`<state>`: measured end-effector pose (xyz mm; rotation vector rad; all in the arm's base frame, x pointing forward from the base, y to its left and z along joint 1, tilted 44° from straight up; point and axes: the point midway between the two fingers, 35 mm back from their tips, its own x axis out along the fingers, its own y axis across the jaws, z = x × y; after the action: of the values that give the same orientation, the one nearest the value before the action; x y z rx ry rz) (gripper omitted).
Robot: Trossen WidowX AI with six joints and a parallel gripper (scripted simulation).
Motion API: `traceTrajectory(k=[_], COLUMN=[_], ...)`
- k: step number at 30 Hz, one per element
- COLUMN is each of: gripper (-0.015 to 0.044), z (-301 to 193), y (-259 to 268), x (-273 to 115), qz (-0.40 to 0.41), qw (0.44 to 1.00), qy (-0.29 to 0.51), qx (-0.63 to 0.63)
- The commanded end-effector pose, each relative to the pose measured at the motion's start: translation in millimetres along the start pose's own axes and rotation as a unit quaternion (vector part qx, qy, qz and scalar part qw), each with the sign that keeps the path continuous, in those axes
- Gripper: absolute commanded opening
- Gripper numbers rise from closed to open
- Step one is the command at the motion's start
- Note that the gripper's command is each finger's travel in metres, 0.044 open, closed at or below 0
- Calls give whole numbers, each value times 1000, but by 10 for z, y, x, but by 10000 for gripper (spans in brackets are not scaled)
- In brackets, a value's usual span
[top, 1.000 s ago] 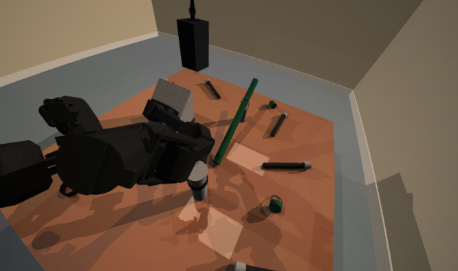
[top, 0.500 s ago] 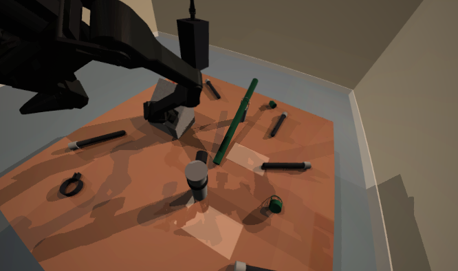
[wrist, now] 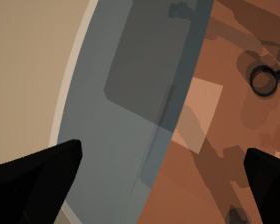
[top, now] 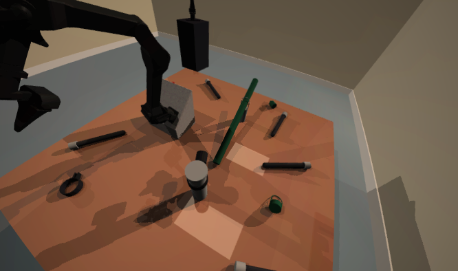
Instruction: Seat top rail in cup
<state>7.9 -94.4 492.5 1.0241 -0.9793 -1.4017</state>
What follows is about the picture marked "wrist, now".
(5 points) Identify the black ring with small tab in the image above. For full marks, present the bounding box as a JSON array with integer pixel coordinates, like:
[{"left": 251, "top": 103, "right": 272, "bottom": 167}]
[{"left": 249, "top": 65, "right": 280, "bottom": 97}]

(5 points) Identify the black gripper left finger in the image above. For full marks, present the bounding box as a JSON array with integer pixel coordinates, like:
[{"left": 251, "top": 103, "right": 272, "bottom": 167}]
[{"left": 0, "top": 139, "right": 83, "bottom": 224}]

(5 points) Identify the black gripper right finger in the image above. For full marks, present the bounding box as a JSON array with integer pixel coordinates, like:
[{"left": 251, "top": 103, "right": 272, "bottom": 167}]
[{"left": 244, "top": 148, "right": 280, "bottom": 224}]

